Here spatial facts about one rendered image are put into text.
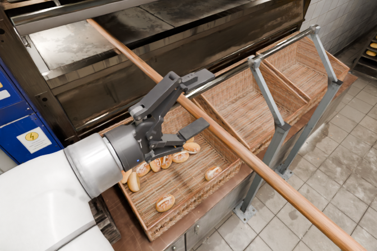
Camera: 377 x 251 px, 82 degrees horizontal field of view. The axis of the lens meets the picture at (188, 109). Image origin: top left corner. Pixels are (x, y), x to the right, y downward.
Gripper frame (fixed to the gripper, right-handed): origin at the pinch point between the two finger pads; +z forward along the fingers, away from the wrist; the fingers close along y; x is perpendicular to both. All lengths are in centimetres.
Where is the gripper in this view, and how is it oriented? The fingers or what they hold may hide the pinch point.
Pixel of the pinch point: (203, 102)
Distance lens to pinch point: 45.1
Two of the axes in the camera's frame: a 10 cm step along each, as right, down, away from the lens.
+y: 0.0, 7.0, 7.1
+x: 6.3, 5.5, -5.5
